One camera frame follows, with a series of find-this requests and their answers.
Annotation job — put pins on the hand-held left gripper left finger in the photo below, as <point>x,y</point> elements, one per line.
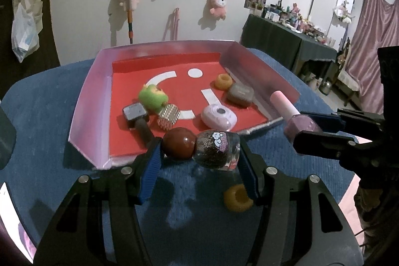
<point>149,175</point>

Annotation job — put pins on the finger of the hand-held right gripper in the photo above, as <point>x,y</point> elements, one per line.
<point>327,122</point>
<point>327,146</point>

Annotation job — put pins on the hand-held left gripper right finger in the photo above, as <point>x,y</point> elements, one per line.
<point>249,175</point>

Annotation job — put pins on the glitter bottle with red cap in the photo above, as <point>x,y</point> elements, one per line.
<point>215,149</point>

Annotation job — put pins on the pink nail polish bottle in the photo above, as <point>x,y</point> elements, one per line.
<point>280,102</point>

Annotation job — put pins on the gold studded cylinder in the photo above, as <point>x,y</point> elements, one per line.
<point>168,119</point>

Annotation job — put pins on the black square bottle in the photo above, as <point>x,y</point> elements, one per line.
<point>134,112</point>

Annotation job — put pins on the pink oval case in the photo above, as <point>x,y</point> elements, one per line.
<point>212,120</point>

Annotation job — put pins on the brown oval case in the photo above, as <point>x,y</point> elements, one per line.
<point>240,94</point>

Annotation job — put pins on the pink and red cardboard tray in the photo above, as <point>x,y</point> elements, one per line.
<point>131,72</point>

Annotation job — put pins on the metal pot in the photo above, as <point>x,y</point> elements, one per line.
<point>325,87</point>

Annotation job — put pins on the pink curtain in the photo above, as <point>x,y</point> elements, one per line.
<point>371,44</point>

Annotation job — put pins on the green frog toy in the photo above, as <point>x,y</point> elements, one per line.
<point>152,97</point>

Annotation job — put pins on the table with dark cloth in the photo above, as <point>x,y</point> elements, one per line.
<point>280,41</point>

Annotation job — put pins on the row of cosmetic bottles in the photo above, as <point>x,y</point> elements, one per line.
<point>293,18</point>

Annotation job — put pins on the white cabinet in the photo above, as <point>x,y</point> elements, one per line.
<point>327,1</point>

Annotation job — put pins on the orange and white stick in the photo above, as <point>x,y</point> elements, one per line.
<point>130,19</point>

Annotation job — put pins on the pink bear plush toy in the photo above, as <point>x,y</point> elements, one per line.
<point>218,5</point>

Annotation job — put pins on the white plastic bag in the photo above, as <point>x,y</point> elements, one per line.
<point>26,32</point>

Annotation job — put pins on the small pink wall hanger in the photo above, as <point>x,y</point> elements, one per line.
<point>174,23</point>

